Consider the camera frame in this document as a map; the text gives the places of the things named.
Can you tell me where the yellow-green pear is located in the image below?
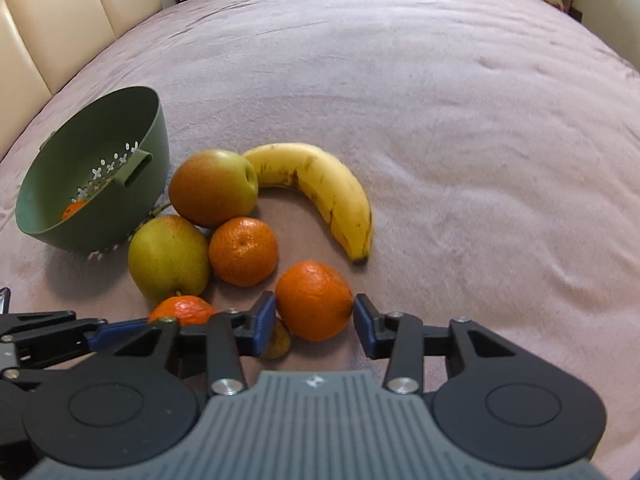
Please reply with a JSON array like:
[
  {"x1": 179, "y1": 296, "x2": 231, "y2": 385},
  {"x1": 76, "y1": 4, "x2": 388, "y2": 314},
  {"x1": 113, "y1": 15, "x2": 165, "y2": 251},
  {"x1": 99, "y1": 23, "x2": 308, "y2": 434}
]
[{"x1": 128, "y1": 204, "x2": 211, "y2": 304}]

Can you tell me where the yellow banana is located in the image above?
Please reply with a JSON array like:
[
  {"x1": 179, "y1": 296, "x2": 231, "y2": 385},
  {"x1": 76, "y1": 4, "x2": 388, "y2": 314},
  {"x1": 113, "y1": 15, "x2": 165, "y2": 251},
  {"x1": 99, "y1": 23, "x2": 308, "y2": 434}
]
[{"x1": 242, "y1": 142, "x2": 374, "y2": 265}]

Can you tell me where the cream padded headboard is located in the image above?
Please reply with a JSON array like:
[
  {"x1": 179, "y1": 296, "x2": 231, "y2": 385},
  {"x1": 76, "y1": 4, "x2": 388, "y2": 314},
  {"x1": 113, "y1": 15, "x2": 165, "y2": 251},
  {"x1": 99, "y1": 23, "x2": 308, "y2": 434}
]
[{"x1": 0, "y1": 0, "x2": 164, "y2": 162}]

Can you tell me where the red-green apple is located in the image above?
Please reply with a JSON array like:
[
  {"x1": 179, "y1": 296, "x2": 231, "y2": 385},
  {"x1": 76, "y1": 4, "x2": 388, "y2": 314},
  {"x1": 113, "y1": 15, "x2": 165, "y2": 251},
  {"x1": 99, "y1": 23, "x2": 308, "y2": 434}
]
[{"x1": 168, "y1": 149, "x2": 259, "y2": 229}]

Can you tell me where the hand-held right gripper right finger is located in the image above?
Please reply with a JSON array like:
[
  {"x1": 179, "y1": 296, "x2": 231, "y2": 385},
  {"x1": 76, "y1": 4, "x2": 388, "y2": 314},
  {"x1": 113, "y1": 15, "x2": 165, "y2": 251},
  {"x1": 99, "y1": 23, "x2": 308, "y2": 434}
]
[{"x1": 352, "y1": 293, "x2": 507, "y2": 394}]

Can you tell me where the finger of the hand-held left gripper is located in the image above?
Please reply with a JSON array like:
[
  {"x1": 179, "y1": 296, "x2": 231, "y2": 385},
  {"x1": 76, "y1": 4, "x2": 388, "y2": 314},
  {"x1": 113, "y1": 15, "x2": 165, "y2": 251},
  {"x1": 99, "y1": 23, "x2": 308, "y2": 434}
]
[
  {"x1": 0, "y1": 311, "x2": 153, "y2": 367},
  {"x1": 0, "y1": 367, "x2": 48, "y2": 396}
]

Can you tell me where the green colander bowl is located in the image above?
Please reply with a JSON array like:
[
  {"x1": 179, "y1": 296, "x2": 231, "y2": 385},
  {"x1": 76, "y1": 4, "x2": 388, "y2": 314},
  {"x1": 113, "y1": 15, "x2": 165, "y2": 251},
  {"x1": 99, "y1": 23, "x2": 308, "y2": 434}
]
[{"x1": 15, "y1": 86, "x2": 172, "y2": 262}]

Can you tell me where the small yellow-brown round fruit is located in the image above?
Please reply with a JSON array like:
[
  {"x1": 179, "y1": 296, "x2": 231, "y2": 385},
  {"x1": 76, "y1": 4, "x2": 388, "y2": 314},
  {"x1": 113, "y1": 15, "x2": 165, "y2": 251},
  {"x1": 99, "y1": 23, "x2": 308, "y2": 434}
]
[{"x1": 260, "y1": 316, "x2": 292, "y2": 360}]

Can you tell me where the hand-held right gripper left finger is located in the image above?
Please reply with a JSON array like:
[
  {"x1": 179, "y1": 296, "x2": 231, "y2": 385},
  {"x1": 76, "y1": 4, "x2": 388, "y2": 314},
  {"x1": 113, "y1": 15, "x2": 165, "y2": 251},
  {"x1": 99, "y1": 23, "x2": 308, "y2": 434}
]
[{"x1": 107, "y1": 291, "x2": 277, "y2": 396}]

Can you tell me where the pink blanket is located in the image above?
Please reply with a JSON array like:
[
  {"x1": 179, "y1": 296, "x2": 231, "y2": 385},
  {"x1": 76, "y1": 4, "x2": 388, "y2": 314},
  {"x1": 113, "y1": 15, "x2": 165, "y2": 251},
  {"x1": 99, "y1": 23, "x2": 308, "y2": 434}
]
[{"x1": 0, "y1": 0, "x2": 640, "y2": 480}]

